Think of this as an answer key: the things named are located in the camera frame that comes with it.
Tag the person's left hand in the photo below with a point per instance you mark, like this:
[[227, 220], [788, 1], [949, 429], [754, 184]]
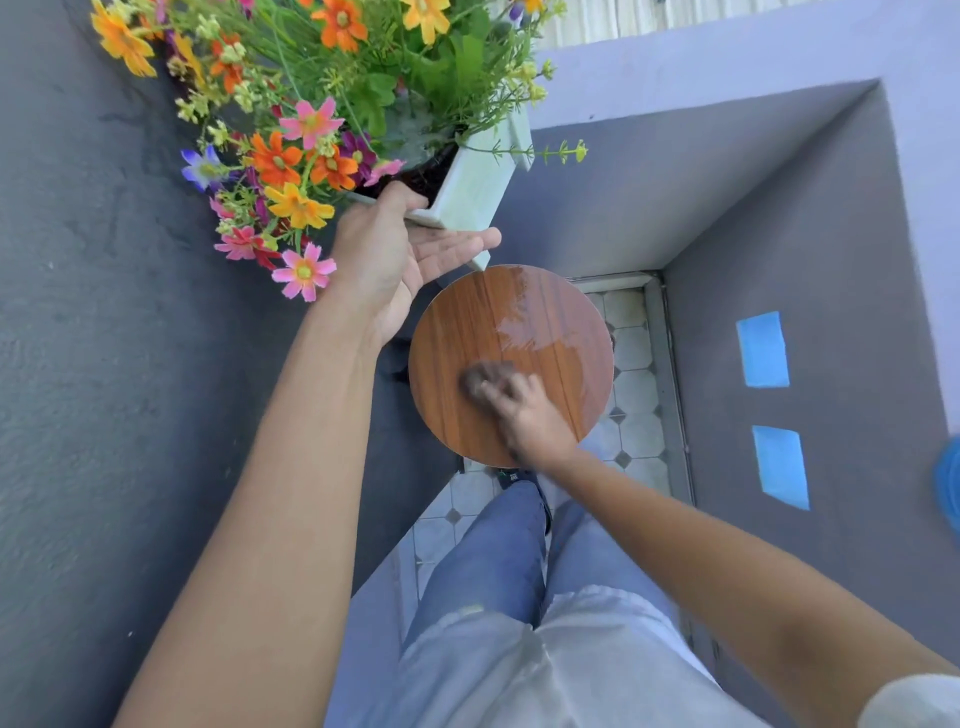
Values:
[[375, 262]]

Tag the person's right hand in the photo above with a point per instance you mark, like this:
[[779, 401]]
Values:
[[536, 424]]

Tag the brown cleaning cloth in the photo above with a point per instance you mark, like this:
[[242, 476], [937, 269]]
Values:
[[480, 379]]

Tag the colourful flowers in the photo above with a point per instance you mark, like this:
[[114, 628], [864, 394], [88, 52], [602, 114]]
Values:
[[405, 75]]

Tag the blue watering can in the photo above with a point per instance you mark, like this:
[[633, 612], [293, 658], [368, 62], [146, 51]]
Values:
[[949, 487]]

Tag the person's right forearm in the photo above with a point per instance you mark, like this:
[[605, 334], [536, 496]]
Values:
[[712, 585]]

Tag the person's left forearm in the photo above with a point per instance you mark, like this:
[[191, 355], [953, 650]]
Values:
[[247, 562]]

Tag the dark shoe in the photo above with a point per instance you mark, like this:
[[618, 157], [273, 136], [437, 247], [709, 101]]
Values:
[[517, 476]]

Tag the round wooden table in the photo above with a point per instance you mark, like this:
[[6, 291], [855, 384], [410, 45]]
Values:
[[465, 322]]

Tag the blue jeans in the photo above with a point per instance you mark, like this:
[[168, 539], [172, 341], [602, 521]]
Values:
[[487, 555]]

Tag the blue tape strip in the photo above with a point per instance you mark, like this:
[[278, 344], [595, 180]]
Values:
[[763, 350], [781, 469]]

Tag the white shirt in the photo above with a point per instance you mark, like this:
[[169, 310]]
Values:
[[585, 667]]

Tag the beige corrugated roof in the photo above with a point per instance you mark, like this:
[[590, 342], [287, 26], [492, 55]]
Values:
[[600, 22]]

